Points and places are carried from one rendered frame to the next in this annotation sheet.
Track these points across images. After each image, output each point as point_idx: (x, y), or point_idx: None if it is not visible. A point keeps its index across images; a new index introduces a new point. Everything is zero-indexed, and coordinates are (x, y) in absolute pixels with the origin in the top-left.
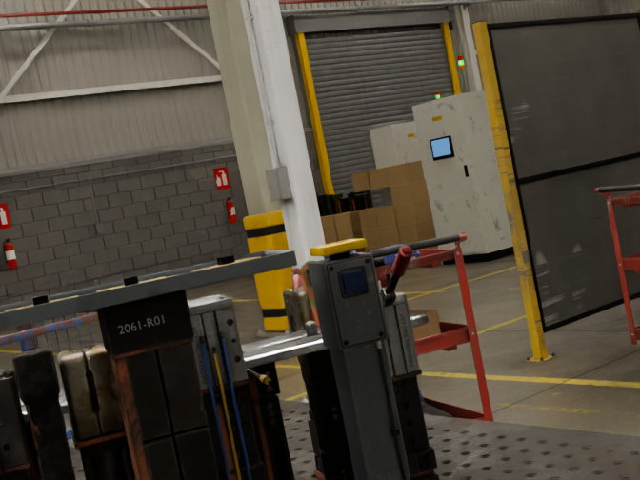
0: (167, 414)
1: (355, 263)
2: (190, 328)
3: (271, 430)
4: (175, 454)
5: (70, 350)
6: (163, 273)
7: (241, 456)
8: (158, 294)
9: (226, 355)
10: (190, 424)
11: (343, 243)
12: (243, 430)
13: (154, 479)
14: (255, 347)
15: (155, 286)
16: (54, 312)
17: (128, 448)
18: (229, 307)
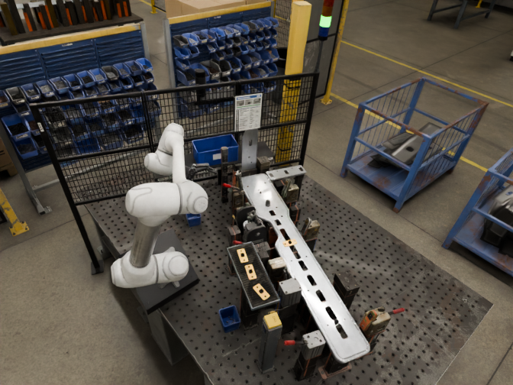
0: (243, 292)
1: (266, 327)
2: None
3: (311, 318)
4: (243, 298)
5: (279, 259)
6: (267, 276)
7: (279, 312)
8: (239, 280)
9: (280, 299)
10: (245, 299)
11: (266, 321)
12: (281, 311)
13: (241, 296)
14: (329, 305)
15: (239, 279)
16: (231, 261)
17: None
18: (284, 295)
